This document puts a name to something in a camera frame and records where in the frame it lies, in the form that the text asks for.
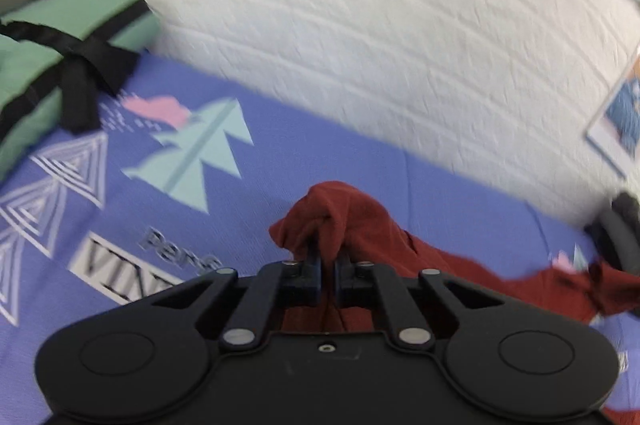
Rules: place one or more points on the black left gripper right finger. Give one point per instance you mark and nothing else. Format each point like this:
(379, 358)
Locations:
(353, 280)

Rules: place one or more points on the dark red pants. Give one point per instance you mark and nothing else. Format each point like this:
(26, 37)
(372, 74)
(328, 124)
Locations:
(337, 220)

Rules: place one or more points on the dark grey folded clothes stack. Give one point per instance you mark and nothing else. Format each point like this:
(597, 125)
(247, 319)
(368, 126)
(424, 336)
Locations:
(615, 232)

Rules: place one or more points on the purple patterned bed sheet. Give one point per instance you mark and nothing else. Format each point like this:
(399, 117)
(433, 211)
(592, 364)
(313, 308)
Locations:
(79, 236)

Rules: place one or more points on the blue picture wall poster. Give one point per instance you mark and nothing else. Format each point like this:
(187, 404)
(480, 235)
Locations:
(614, 131)

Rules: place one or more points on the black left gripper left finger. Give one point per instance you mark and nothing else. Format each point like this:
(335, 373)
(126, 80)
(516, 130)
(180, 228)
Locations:
(301, 284)

